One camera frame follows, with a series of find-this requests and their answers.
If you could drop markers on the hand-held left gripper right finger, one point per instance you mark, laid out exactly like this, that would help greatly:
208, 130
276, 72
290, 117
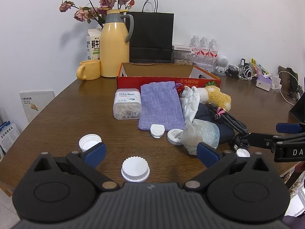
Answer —
207, 156

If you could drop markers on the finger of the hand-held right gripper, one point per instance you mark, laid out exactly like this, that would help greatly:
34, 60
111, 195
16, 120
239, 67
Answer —
286, 127
259, 139

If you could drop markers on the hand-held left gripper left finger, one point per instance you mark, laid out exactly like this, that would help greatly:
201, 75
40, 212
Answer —
96, 151

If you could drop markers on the small white bottle cap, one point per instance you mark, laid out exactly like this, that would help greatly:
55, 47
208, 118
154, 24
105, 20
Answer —
242, 153

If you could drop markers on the large white ribbed cap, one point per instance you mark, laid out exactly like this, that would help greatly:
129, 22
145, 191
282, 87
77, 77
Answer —
135, 168

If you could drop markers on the white tissue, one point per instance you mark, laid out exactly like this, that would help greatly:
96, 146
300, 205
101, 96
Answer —
189, 105

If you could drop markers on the yellow plush toy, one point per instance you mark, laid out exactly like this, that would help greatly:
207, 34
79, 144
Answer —
219, 97

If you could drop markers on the purple linen pouch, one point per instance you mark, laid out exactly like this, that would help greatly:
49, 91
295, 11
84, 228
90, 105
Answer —
159, 107

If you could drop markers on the orange cardboard box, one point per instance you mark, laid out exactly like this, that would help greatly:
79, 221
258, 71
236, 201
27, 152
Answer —
152, 82

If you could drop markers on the white open bottle cap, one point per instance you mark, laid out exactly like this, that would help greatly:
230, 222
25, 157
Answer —
88, 142

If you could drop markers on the black stand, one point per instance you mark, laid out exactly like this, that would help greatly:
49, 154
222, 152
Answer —
299, 111

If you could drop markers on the dark blue zip case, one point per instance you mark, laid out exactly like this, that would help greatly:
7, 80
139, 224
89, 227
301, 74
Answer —
202, 113

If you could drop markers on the white charger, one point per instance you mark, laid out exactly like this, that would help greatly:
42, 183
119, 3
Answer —
276, 82

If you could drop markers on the purple tissue box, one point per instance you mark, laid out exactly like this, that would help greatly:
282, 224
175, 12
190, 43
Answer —
263, 83

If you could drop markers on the clear cotton swab box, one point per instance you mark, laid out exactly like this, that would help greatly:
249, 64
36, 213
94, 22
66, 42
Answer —
126, 105

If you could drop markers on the small white flip case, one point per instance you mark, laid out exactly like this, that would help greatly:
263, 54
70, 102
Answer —
157, 130

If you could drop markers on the colourful snack packets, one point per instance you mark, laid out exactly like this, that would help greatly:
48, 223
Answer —
258, 68

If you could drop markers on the black charger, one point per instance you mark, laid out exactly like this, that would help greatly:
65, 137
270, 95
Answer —
244, 62

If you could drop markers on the yellow mug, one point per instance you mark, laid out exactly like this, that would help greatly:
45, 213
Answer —
91, 70

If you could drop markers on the white robot toy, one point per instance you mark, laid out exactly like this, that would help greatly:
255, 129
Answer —
222, 60

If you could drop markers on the blue brochures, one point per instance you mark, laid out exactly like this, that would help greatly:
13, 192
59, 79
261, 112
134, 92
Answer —
8, 136

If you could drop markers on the clear seed container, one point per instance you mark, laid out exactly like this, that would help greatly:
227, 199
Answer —
182, 60

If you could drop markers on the clear water bottle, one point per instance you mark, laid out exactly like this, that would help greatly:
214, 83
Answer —
213, 47
194, 44
204, 45

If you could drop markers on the yellow thermos jug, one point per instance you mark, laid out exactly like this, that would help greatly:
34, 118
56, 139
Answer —
114, 47

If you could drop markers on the white milk carton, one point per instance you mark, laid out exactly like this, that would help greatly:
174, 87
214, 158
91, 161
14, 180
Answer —
93, 45

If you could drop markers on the flat white box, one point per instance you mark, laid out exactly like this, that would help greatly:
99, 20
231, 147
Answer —
182, 47

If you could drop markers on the black paper bag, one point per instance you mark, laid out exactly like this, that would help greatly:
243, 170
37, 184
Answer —
152, 35

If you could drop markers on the dried pink rose bouquet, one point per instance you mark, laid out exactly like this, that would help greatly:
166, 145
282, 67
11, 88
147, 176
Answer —
104, 1

